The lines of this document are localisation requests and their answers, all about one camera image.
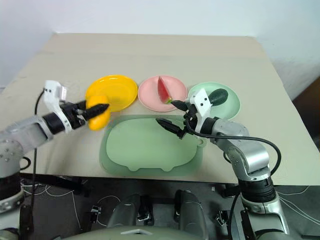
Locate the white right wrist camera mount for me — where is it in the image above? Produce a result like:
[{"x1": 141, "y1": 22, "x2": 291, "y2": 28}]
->
[{"x1": 190, "y1": 88, "x2": 214, "y2": 134}]

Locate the white floor cable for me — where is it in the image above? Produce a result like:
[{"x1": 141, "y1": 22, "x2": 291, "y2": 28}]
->
[
  {"x1": 276, "y1": 185, "x2": 320, "y2": 213},
  {"x1": 21, "y1": 183, "x2": 76, "y2": 198}
]

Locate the pale green plate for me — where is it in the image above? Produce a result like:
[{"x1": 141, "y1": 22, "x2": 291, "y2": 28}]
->
[{"x1": 187, "y1": 80, "x2": 241, "y2": 121}]

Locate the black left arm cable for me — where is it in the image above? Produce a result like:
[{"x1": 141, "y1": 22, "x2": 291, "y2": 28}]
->
[{"x1": 30, "y1": 90, "x2": 46, "y2": 227}]

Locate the green pig-shaped placemat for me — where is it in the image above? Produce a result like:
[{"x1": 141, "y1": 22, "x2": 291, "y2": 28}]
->
[{"x1": 99, "y1": 113, "x2": 208, "y2": 176}]

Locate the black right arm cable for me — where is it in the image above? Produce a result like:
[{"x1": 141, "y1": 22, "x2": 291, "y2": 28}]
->
[{"x1": 186, "y1": 121, "x2": 283, "y2": 227}]

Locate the dark rounded robot leg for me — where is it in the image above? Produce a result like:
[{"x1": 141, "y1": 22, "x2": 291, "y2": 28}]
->
[
  {"x1": 174, "y1": 189, "x2": 209, "y2": 240},
  {"x1": 106, "y1": 191, "x2": 152, "y2": 229}
]

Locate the grey robot torso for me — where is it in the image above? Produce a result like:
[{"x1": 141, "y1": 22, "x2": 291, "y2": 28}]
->
[{"x1": 61, "y1": 224, "x2": 208, "y2": 240}]

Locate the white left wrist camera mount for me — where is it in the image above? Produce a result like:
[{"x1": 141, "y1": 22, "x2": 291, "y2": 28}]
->
[{"x1": 41, "y1": 80, "x2": 73, "y2": 131}]

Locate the yellow plate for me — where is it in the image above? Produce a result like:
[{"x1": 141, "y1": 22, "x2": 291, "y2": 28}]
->
[{"x1": 85, "y1": 74, "x2": 139, "y2": 113}]

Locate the dark green avocado toy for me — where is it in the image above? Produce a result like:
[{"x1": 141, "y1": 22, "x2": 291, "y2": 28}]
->
[{"x1": 208, "y1": 88, "x2": 229, "y2": 106}]

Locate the brown cabinet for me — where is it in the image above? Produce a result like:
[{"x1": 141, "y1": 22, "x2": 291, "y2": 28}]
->
[{"x1": 291, "y1": 76, "x2": 320, "y2": 142}]

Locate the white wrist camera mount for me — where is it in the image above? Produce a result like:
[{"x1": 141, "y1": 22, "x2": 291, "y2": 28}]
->
[
  {"x1": 41, "y1": 80, "x2": 73, "y2": 131},
  {"x1": 190, "y1": 88, "x2": 214, "y2": 134}
]

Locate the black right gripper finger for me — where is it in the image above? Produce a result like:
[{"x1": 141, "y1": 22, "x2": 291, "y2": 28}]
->
[
  {"x1": 155, "y1": 118, "x2": 186, "y2": 139},
  {"x1": 170, "y1": 99, "x2": 189, "y2": 112}
]

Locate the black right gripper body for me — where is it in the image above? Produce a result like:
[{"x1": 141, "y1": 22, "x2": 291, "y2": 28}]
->
[{"x1": 181, "y1": 101, "x2": 201, "y2": 138}]

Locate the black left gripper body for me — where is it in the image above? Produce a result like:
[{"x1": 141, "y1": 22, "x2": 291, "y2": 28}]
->
[{"x1": 60, "y1": 101, "x2": 88, "y2": 130}]

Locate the yellow mango toy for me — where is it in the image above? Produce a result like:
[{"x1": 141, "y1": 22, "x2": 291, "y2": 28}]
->
[{"x1": 85, "y1": 95, "x2": 112, "y2": 132}]

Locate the pink plate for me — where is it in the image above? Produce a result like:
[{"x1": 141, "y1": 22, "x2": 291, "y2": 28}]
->
[{"x1": 137, "y1": 75, "x2": 188, "y2": 113}]

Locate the red watermelon slice toy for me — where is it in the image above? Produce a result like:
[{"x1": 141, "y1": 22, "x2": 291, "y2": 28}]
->
[{"x1": 157, "y1": 75, "x2": 174, "y2": 105}]

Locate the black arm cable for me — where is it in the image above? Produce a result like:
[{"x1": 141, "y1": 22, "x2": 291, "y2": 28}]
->
[
  {"x1": 186, "y1": 121, "x2": 283, "y2": 227},
  {"x1": 30, "y1": 90, "x2": 46, "y2": 227}
]

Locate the black table frame bar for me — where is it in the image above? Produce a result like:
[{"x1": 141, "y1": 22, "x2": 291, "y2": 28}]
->
[{"x1": 19, "y1": 173, "x2": 92, "y2": 197}]

